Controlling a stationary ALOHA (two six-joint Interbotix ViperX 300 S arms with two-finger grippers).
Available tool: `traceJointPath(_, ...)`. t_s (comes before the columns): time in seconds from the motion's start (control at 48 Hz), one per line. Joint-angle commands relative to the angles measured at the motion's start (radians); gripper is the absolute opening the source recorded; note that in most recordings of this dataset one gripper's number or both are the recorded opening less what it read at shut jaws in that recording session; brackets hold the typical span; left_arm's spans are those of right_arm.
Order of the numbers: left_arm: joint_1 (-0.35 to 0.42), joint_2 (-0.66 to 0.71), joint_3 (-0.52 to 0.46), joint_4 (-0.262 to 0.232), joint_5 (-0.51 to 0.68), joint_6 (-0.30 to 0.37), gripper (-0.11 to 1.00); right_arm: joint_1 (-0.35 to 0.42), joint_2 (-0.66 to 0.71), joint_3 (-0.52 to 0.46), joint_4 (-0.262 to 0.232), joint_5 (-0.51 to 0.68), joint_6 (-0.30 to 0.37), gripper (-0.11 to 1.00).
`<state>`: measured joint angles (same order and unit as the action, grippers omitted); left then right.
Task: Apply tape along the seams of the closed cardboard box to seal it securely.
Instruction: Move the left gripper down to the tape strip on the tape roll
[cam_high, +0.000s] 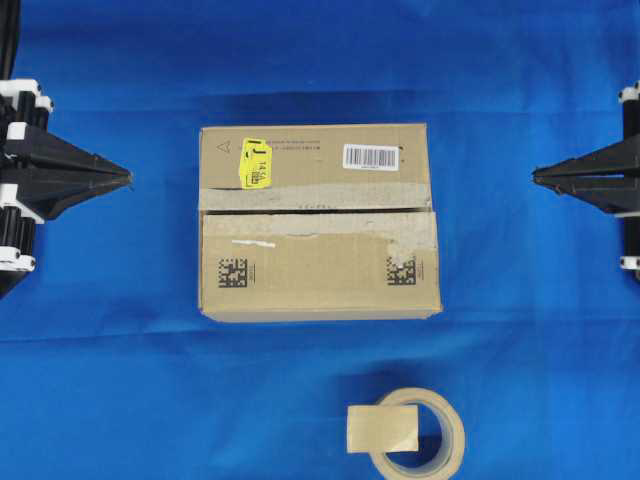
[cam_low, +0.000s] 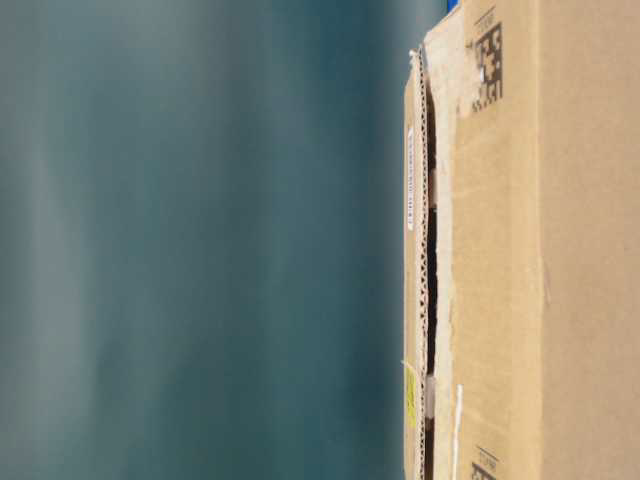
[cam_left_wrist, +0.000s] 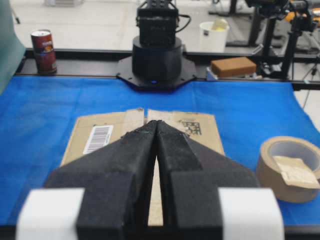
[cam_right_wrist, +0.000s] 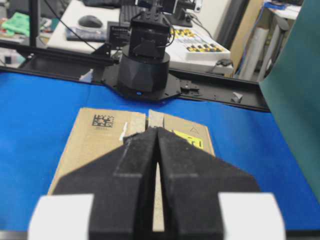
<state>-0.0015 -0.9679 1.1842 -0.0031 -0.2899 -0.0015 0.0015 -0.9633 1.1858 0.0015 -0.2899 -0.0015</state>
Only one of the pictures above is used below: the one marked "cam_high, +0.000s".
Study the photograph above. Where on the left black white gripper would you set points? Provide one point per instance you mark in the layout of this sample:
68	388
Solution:
24	108

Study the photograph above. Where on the brown cardboard box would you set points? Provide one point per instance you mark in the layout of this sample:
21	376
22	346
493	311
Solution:
322	242

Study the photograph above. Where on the beige tape strip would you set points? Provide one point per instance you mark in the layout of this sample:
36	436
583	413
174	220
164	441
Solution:
382	429

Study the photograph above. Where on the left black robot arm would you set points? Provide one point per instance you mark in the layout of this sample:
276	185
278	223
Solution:
42	175

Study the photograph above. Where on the beige masking tape roll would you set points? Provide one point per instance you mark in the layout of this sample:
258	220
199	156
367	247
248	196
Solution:
449	456

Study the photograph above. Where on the yellow sticker label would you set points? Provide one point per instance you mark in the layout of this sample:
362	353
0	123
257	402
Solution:
255	168

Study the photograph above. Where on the blue table cloth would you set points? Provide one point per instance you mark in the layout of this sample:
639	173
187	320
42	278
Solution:
109	370

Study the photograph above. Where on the white barcode label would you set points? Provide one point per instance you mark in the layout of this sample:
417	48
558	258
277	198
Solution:
371	157

